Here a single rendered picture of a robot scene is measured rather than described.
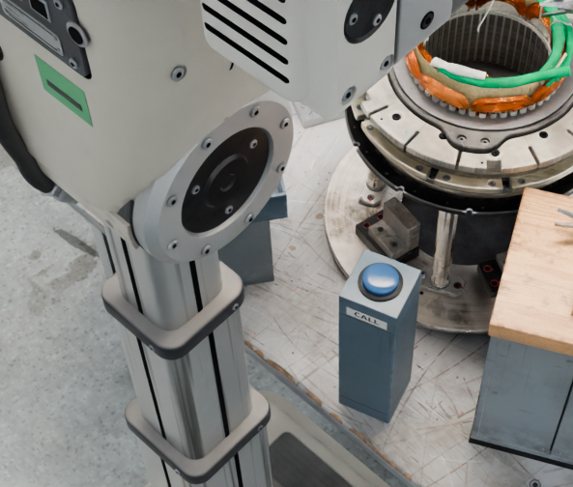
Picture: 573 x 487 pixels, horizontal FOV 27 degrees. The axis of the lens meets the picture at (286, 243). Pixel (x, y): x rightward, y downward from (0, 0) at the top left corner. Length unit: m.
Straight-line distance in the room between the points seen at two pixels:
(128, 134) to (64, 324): 1.81
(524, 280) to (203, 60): 0.65
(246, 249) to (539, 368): 0.44
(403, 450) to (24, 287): 1.31
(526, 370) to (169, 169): 0.61
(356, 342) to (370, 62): 0.86
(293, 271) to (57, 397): 0.95
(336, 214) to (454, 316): 0.23
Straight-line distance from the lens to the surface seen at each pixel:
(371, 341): 1.39
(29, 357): 2.56
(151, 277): 1.08
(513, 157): 1.38
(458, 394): 1.57
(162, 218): 0.89
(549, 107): 1.43
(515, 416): 1.46
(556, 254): 1.35
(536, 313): 1.30
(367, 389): 1.49
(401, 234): 1.61
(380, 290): 1.33
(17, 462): 2.46
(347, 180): 1.72
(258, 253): 1.59
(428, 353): 1.59
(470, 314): 1.60
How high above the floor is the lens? 2.16
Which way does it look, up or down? 55 degrees down
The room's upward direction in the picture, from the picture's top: 3 degrees counter-clockwise
